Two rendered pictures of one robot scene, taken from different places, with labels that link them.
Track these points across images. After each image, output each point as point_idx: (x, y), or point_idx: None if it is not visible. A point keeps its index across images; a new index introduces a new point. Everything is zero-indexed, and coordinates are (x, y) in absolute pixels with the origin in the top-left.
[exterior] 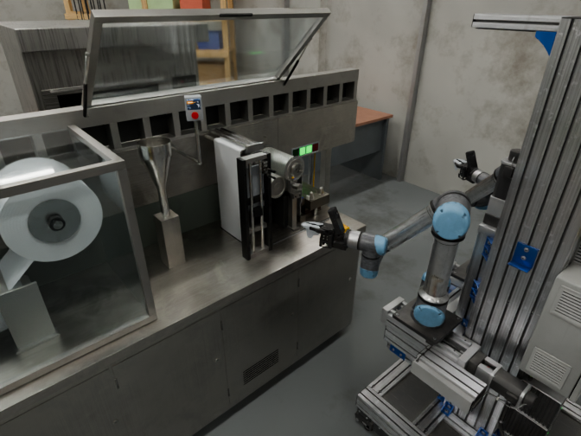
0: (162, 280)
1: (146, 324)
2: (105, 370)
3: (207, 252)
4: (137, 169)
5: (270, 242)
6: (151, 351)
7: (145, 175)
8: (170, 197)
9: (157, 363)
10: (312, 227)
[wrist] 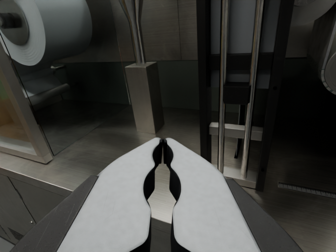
0: (115, 137)
1: (36, 162)
2: (5, 176)
3: (186, 136)
4: (158, 13)
5: (259, 175)
6: (37, 191)
7: (166, 22)
8: (193, 60)
9: (47, 207)
10: (82, 195)
